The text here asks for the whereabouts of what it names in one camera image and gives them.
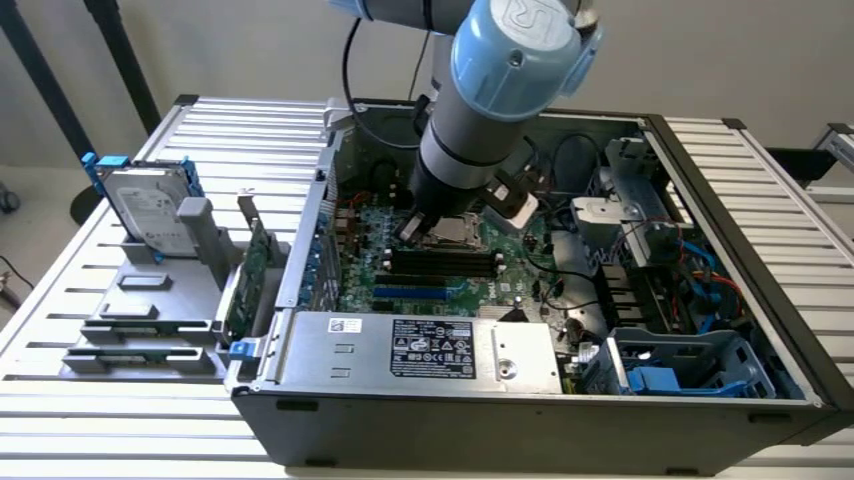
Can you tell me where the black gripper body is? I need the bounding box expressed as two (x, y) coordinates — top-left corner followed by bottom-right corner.
(404, 167), (499, 225)

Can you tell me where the silver CPU socket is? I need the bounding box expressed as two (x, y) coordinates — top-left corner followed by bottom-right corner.
(407, 210), (490, 249)

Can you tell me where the black RAM slot bank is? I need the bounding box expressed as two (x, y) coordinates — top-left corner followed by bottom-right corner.
(388, 246), (503, 277)

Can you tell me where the black expansion slot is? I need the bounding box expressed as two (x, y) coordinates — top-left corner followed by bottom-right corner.
(371, 273), (450, 290)

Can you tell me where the blue expansion slot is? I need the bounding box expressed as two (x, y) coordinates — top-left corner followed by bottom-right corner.
(371, 285), (450, 302)

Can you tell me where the green motherboard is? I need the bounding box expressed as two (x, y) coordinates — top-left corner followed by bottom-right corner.
(292, 197), (570, 322)

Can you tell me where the silver power supply with label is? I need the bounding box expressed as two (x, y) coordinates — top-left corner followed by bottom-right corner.
(255, 311), (563, 397)

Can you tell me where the green graphics card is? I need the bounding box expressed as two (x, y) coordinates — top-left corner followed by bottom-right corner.
(221, 186), (283, 347)

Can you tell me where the silver metal drive cage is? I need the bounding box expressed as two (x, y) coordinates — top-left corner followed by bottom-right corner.
(570, 136), (697, 267)

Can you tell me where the grey parts rack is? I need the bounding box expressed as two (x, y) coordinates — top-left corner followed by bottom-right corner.
(59, 196), (296, 385)

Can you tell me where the black open PC case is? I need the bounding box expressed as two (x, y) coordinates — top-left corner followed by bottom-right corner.
(223, 97), (837, 477)

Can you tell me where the blue plastic disk bay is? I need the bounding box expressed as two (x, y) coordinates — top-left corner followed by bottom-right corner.
(584, 327), (779, 400)

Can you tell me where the black round stand base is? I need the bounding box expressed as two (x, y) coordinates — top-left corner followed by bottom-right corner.
(68, 184), (112, 227)

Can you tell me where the black tripod leg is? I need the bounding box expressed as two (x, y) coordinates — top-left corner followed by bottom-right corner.
(0, 0), (96, 157)
(84, 0), (163, 137)

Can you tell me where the white black wrist camera box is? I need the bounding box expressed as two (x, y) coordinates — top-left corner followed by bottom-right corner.
(480, 170), (543, 232)

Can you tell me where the black internal power wire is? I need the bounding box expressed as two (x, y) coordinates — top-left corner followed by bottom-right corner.
(550, 133), (610, 197)

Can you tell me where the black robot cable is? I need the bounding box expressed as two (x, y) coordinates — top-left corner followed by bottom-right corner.
(340, 18), (432, 150)

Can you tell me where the hard disk in blue bracket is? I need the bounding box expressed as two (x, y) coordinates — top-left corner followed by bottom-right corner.
(80, 153), (204, 263)

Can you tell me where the blue SATA wire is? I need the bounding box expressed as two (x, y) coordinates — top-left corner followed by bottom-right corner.
(674, 238), (743, 335)

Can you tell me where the red wire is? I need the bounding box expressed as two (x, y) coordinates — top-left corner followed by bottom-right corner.
(693, 272), (743, 307)

